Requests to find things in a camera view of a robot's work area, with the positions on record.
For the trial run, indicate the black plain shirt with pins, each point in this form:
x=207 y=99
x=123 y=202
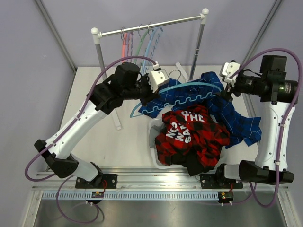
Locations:
x=190 y=162

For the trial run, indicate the white plastic basket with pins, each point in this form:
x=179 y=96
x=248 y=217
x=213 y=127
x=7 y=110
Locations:
x=154 y=146

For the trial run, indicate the pink hanger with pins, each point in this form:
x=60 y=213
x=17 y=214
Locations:
x=124 y=37

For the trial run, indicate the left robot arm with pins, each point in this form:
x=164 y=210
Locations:
x=125 y=84

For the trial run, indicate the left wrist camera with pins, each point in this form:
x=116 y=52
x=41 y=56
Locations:
x=157 y=77

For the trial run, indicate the aluminium rail base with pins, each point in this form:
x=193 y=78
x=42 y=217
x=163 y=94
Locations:
x=131 y=184

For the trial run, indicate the lilac hanger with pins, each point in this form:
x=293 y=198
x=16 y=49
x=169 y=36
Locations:
x=129 y=45

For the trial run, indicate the blue plaid shirt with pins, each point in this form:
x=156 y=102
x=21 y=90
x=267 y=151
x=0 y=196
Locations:
x=240 y=127

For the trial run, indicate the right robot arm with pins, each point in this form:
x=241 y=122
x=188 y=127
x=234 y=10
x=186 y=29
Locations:
x=276 y=93

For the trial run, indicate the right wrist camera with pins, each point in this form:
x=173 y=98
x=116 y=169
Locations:
x=228 y=72

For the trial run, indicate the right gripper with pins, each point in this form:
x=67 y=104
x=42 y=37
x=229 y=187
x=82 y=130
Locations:
x=229 y=90

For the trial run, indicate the red black plaid shirt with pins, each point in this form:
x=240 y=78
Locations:
x=191 y=137

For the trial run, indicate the teal hanger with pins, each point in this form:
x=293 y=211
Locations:
x=178 y=95

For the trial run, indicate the mint green hanger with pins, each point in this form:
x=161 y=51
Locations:
x=142 y=38

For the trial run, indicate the light blue hanger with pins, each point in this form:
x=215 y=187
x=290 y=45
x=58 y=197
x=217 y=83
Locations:
x=151 y=48

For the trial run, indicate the clothes rack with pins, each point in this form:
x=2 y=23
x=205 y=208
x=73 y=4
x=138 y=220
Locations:
x=97 y=35

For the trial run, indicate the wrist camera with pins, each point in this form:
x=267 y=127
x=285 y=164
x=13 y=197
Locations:
x=228 y=72
x=157 y=77

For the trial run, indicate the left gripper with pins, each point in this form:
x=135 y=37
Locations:
x=150 y=95

